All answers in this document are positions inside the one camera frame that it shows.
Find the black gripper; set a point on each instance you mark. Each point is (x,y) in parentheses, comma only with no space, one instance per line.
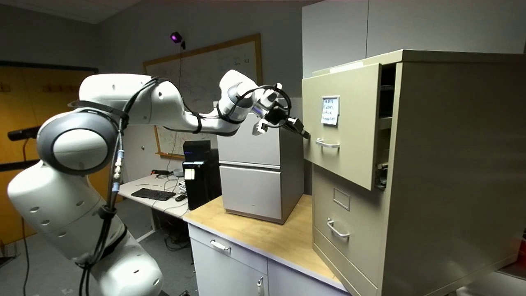
(281,116)

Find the beige top cabinet drawer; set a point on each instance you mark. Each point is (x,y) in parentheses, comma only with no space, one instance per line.
(348,148)

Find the beige cabinet drawer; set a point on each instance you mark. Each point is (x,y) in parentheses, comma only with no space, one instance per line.
(348,148)
(348,231)

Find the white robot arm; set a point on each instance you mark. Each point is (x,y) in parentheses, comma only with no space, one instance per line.
(67,195)

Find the white label on drawer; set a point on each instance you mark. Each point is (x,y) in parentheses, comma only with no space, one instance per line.
(330,110)

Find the grey lateral file cabinet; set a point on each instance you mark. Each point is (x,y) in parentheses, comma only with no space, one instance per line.
(261,174)

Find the beige bottom cabinet drawer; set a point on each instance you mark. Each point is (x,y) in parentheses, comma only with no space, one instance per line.
(348,231)

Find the beige file cabinet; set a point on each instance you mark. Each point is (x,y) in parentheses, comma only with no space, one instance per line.
(450,167)

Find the white base cabinet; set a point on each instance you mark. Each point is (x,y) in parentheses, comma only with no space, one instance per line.
(228,268)

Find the wood framed whiteboard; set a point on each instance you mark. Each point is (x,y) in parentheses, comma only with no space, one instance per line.
(195,72)

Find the black computer tower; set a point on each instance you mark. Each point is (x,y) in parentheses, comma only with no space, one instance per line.
(200,172)

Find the black keyboard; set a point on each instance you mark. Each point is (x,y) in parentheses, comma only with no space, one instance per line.
(153,194)

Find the orange door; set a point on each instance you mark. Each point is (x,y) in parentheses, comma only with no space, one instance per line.
(28,95)

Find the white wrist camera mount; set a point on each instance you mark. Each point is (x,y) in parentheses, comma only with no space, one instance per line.
(261,125)

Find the white tall wall cabinet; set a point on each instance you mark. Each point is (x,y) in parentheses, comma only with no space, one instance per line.
(335,31)

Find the purple lit ceiling camera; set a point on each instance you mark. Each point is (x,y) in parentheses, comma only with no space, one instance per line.
(177,37)

